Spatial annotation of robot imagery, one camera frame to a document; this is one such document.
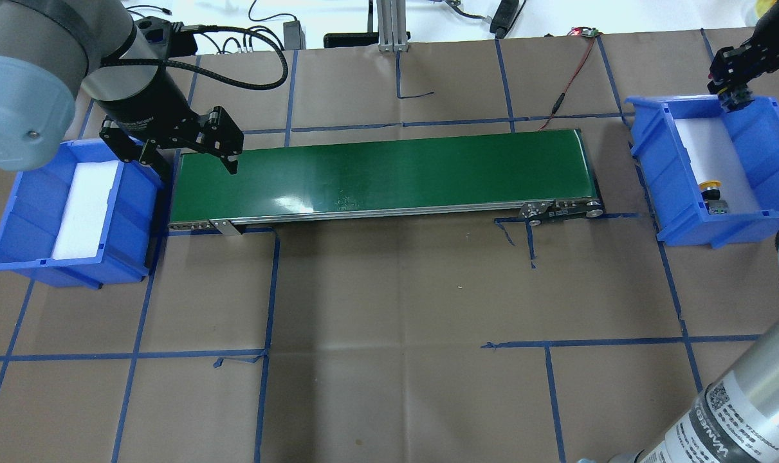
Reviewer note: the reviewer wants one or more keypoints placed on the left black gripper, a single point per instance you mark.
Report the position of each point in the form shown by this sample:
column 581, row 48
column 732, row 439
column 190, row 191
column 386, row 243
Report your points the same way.
column 146, row 87

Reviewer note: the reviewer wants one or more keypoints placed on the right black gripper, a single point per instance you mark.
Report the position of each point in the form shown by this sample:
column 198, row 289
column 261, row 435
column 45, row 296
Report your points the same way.
column 757, row 53

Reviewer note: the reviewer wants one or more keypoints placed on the yellow mushroom push button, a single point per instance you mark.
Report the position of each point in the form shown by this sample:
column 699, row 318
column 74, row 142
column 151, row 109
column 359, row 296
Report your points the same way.
column 712, row 198

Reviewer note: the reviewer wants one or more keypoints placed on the red mushroom push button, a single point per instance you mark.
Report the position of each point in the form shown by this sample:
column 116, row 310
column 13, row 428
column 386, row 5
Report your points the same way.
column 732, row 95

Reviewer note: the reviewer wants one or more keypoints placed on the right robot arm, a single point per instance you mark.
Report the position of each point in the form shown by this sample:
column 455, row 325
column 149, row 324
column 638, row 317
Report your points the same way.
column 736, row 417

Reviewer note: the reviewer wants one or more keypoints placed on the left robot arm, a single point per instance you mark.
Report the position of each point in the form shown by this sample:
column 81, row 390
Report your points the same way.
column 51, row 50

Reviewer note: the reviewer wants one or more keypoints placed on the left blue bin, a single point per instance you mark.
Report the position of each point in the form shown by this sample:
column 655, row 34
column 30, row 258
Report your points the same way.
column 31, row 220

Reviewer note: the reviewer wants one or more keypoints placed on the blue bin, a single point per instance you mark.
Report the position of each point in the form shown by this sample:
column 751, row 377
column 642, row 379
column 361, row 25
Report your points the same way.
column 681, row 213
column 31, row 220

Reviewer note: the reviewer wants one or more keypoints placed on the right white foam pad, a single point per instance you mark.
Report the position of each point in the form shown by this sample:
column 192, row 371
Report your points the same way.
column 713, row 157

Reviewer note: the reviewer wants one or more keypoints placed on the white foam pad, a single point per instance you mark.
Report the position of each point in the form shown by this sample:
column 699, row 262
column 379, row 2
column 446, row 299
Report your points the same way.
column 85, row 211
column 713, row 157

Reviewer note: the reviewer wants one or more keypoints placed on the left white foam pad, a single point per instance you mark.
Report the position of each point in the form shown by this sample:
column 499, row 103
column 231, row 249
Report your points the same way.
column 85, row 211

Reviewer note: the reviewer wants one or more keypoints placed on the right blue bin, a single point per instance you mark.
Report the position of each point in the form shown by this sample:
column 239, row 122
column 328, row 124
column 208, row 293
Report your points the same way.
column 681, row 213

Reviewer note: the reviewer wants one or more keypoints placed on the black power adapter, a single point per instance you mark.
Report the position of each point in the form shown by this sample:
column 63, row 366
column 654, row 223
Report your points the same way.
column 293, row 35

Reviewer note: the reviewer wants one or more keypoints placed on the small red circuit board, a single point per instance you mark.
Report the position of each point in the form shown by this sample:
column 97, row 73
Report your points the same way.
column 584, row 31

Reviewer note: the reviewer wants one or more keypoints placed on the green conveyor belt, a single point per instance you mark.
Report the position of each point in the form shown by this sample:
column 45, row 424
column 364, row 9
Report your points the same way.
column 546, row 175

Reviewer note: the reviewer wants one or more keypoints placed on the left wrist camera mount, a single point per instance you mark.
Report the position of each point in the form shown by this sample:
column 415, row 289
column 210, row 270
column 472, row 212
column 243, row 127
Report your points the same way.
column 168, row 39

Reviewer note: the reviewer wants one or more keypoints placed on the aluminium profile post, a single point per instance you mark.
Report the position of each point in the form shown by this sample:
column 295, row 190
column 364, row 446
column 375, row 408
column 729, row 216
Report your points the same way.
column 392, row 25

